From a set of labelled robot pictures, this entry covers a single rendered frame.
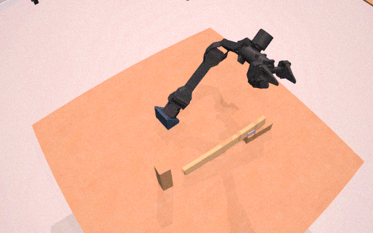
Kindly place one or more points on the long tan wooden rail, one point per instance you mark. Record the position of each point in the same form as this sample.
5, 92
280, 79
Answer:
225, 145

